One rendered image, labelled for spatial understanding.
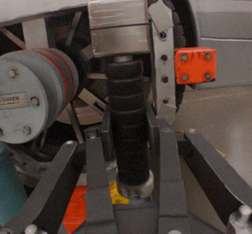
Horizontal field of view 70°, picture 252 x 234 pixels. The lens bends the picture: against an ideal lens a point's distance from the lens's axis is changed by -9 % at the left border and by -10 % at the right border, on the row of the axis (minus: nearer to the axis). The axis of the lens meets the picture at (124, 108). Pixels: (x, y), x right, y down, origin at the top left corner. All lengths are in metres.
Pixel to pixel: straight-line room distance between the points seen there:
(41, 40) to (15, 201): 0.33
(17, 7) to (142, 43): 0.13
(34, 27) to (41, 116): 0.21
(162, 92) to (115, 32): 0.26
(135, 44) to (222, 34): 0.50
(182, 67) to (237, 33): 0.31
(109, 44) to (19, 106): 0.17
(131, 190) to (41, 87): 0.17
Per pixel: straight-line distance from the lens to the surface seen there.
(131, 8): 0.17
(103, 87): 0.71
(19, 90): 0.29
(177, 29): 0.49
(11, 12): 0.23
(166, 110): 0.42
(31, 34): 0.43
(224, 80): 0.68
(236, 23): 0.68
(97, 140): 0.16
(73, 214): 0.60
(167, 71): 0.40
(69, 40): 0.51
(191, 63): 0.42
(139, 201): 0.96
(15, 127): 0.31
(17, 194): 0.47
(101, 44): 0.17
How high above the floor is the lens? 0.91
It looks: 19 degrees down
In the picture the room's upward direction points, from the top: 6 degrees counter-clockwise
